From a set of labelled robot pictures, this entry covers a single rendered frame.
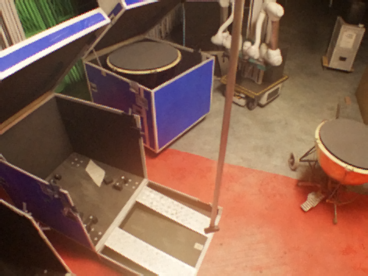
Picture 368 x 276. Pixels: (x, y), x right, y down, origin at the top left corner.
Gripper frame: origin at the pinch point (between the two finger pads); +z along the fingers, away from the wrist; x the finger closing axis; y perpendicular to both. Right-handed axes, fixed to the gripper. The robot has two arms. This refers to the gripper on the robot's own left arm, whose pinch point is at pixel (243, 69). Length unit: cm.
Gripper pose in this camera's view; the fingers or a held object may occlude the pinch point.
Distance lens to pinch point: 365.1
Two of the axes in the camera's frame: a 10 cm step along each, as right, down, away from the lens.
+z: 0.0, 7.6, 6.5
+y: -7.3, 4.4, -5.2
